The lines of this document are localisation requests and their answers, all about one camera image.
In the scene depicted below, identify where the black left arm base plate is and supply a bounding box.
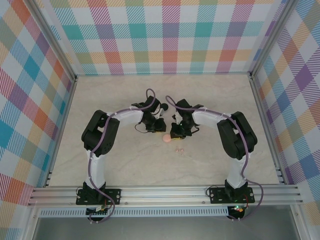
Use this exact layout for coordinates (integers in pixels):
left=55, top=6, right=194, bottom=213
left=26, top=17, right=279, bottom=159
left=76, top=188, right=123, bottom=206

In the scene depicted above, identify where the aluminium floor rail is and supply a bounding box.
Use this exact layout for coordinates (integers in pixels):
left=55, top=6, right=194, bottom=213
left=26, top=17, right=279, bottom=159
left=248, top=73, right=287, bottom=186
left=44, top=76, right=78, bottom=188

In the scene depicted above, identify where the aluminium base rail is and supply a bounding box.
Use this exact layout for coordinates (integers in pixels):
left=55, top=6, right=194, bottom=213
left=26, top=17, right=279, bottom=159
left=28, top=185, right=305, bottom=208

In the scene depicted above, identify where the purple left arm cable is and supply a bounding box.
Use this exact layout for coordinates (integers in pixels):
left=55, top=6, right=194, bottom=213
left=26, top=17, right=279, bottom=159
left=87, top=88, right=157, bottom=225

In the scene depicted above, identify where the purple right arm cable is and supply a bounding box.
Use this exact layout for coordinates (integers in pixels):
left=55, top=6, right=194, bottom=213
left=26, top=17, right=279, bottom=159
left=165, top=95, right=265, bottom=222

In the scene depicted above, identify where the thin black left wrist wire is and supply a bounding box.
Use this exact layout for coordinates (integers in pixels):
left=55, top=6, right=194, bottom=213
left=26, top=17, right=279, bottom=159
left=134, top=123, right=148, bottom=135

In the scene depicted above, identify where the aluminium frame post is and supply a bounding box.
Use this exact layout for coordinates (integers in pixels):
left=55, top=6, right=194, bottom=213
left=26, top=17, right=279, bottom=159
left=23, top=206, right=41, bottom=240
left=248, top=0, right=300, bottom=78
left=29, top=0, right=77, bottom=83
left=291, top=204, right=307, bottom=240

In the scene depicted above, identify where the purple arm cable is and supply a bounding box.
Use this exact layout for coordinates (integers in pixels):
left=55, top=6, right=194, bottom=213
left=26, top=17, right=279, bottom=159
left=165, top=95, right=265, bottom=222
left=87, top=88, right=157, bottom=225

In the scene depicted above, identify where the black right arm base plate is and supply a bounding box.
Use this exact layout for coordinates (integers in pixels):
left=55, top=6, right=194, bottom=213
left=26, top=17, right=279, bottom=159
left=208, top=186, right=255, bottom=205

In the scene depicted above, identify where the slotted grey cable duct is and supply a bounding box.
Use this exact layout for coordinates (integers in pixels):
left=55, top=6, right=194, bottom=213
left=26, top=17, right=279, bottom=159
left=39, top=209, right=230, bottom=218

